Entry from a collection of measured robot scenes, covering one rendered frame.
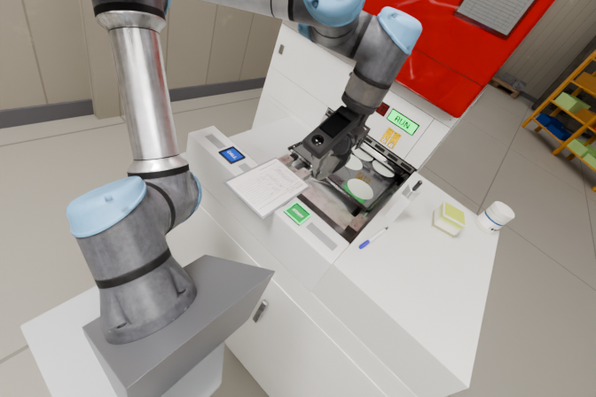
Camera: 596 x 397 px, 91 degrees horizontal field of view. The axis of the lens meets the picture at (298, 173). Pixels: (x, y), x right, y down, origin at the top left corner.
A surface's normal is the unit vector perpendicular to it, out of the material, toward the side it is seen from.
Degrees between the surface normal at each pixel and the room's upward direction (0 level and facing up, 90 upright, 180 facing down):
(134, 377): 46
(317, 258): 90
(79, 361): 0
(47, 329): 0
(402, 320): 0
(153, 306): 28
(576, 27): 90
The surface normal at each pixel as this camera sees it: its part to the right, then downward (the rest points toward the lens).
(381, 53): -0.28, 0.56
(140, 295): 0.33, -0.24
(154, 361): -0.27, -0.95
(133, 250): 0.66, -0.05
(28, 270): 0.33, -0.71
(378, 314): -0.60, 0.36
